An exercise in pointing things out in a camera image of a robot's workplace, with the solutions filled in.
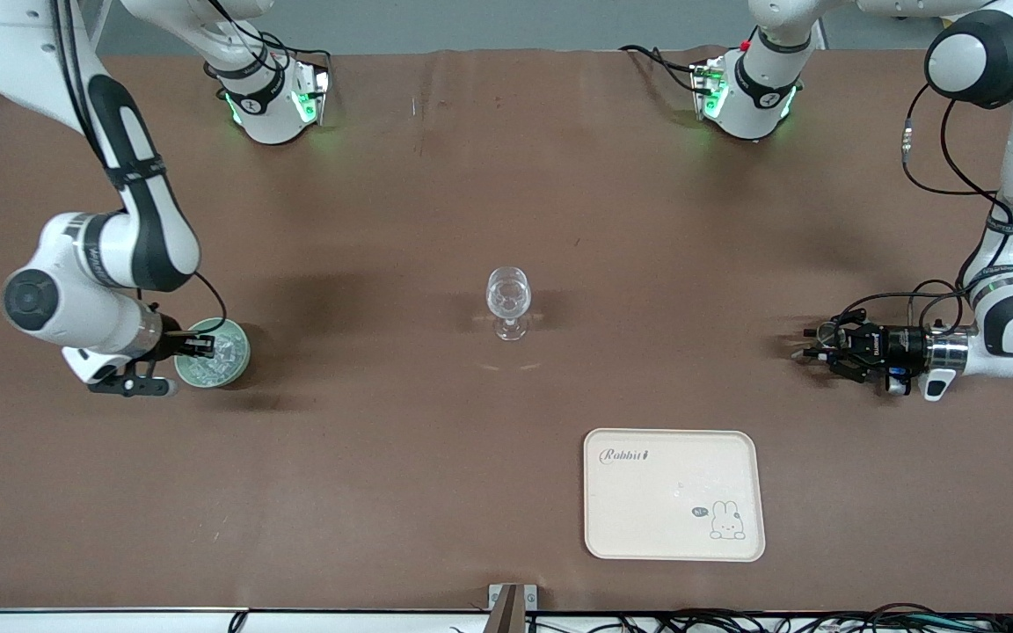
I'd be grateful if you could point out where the green ceramic bowl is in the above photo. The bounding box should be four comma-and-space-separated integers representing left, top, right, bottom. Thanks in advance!
174, 317, 251, 389

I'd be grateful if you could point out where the brown table mat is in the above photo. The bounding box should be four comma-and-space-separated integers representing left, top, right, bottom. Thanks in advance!
0, 46, 1013, 614

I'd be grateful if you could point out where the grey metal bracket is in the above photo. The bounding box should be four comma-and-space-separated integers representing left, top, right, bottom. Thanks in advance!
487, 583, 538, 612

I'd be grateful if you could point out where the white table edge rail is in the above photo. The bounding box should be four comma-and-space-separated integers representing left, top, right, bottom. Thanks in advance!
0, 607, 1013, 633

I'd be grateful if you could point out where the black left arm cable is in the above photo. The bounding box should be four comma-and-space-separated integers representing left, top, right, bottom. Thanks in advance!
841, 84, 1013, 335

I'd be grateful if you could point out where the brown mount post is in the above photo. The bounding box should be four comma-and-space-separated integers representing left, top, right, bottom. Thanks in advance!
491, 585, 521, 633

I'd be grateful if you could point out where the silver metal jigger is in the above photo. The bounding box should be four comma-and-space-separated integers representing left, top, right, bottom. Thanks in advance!
801, 322, 847, 361

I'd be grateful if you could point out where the clear wine glass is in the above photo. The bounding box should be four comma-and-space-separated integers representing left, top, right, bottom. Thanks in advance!
485, 266, 532, 342

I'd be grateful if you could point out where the cream rabbit print tray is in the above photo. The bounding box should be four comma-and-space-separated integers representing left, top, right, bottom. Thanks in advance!
583, 428, 767, 563

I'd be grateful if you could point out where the clear ice cubes pile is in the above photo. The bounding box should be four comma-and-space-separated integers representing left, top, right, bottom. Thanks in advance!
190, 333, 242, 382

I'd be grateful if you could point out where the black cable bundle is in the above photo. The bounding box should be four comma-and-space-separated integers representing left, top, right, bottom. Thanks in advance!
524, 602, 1013, 633

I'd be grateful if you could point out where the black left base cable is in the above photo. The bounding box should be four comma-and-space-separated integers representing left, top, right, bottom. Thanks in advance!
619, 44, 705, 96

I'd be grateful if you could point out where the black base cable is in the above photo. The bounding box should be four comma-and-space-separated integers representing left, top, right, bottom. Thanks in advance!
619, 44, 705, 96
260, 33, 333, 76

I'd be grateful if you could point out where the black right base cable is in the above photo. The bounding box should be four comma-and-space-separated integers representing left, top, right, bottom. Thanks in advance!
260, 33, 333, 76

